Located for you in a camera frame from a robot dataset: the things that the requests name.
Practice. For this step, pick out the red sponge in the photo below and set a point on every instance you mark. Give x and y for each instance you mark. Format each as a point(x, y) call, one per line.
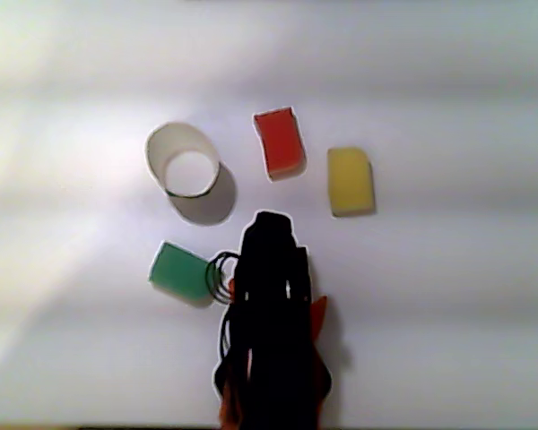
point(281, 143)

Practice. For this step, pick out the green sponge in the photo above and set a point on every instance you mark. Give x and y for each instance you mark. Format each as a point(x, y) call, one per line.
point(179, 273)

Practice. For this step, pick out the paper cup with green band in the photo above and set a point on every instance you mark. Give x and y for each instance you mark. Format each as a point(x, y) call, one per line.
point(206, 206)

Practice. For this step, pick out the yellow sponge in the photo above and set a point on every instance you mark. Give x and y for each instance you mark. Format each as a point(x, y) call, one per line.
point(350, 181)

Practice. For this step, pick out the black oval camera box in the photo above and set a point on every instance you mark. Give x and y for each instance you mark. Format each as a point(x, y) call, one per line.
point(269, 230)

